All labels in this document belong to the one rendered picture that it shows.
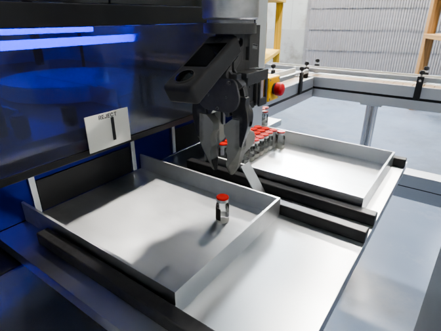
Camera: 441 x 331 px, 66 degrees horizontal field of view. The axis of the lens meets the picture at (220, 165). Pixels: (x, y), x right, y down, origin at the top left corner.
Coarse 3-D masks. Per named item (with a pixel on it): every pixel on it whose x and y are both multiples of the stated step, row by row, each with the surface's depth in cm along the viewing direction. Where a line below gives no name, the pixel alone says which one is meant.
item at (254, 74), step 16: (208, 32) 43; (224, 32) 42; (240, 32) 42; (256, 32) 45; (240, 48) 46; (256, 48) 48; (240, 64) 47; (256, 64) 50; (224, 80) 45; (240, 80) 44; (256, 80) 47; (208, 96) 47; (224, 96) 46; (256, 96) 50; (208, 112) 49; (224, 112) 47
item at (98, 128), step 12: (120, 108) 57; (84, 120) 52; (96, 120) 54; (108, 120) 56; (120, 120) 58; (96, 132) 54; (108, 132) 56; (120, 132) 58; (96, 144) 55; (108, 144) 57
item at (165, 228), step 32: (160, 160) 71; (96, 192) 65; (128, 192) 65; (160, 192) 65; (192, 192) 65; (224, 192) 63; (256, 192) 59; (32, 224) 56; (64, 224) 55; (96, 224) 55; (128, 224) 55; (160, 224) 55; (192, 224) 55; (224, 224) 55; (256, 224) 51; (96, 256) 46; (128, 256) 48; (160, 256) 48; (192, 256) 48; (224, 256) 45; (160, 288) 39; (192, 288) 40
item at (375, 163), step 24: (288, 144) 89; (312, 144) 86; (336, 144) 83; (240, 168) 70; (264, 168) 75; (288, 168) 75; (312, 168) 75; (336, 168) 75; (360, 168) 75; (384, 168) 68; (312, 192) 62; (336, 192) 59; (360, 192) 65
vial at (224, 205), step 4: (228, 200) 55; (216, 204) 55; (220, 204) 54; (224, 204) 54; (228, 204) 55; (220, 208) 54; (224, 208) 54; (228, 208) 55; (220, 212) 54; (224, 212) 54; (228, 212) 55; (220, 216) 55; (224, 216) 55; (228, 216) 55; (216, 220) 56; (220, 220) 55; (224, 220) 55; (228, 220) 56
